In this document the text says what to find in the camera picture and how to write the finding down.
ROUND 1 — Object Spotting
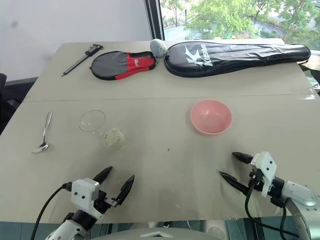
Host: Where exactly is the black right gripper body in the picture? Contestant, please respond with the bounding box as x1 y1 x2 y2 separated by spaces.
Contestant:
246 165 265 197

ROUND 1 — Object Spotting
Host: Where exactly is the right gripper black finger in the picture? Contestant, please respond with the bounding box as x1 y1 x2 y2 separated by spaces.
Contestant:
231 151 255 165
219 171 251 195

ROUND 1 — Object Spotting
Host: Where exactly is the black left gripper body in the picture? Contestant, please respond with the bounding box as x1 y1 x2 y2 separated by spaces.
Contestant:
93 189 119 215

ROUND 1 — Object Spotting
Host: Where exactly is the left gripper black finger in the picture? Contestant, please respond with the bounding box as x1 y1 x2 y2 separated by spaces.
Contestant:
111 174 136 207
92 166 114 186

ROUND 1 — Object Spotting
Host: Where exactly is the pale green crumbly dough lump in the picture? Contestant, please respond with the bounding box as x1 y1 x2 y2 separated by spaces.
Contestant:
103 127 126 152

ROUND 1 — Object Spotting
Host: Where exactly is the clear glass cup with rice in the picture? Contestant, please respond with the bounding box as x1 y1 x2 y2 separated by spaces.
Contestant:
78 109 109 139

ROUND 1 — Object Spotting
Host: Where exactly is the pink plastic bowl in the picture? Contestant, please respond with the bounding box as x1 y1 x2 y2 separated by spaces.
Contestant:
190 98 233 137

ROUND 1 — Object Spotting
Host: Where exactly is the silver metal spoon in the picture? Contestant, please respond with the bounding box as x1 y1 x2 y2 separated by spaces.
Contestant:
31 111 54 154

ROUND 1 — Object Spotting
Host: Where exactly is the black badminton racket bag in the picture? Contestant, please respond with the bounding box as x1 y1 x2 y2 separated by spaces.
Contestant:
162 39 312 78

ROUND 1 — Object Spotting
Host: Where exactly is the black red paddle case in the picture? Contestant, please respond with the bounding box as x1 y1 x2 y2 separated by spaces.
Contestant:
88 50 159 82

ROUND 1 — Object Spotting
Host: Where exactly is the brown cardboard piece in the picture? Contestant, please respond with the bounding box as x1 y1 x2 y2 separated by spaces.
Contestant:
298 57 320 74

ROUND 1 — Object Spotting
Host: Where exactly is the black vernier caliper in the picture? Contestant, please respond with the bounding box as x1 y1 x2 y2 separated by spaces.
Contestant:
61 43 105 78

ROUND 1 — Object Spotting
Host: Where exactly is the grey plush ball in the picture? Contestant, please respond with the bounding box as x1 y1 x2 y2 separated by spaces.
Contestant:
149 38 168 59

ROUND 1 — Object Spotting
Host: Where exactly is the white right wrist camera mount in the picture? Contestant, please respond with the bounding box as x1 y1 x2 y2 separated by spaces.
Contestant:
249 151 279 199

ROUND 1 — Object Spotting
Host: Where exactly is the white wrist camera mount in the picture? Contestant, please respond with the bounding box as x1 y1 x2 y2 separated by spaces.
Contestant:
249 151 279 199
70 177 104 221

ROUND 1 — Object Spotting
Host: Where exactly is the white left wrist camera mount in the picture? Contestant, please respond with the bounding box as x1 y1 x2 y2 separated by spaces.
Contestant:
70 177 104 221

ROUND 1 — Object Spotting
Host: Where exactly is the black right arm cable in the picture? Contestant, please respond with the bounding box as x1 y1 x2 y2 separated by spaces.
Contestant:
244 170 301 238

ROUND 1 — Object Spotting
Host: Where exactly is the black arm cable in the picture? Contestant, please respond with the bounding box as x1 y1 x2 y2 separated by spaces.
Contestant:
29 182 74 240
244 170 301 238

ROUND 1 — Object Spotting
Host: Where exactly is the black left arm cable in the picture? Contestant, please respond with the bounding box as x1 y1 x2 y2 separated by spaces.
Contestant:
29 182 74 240

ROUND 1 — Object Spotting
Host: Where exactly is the dark window frame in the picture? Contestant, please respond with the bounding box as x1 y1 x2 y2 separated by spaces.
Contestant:
151 0 166 42

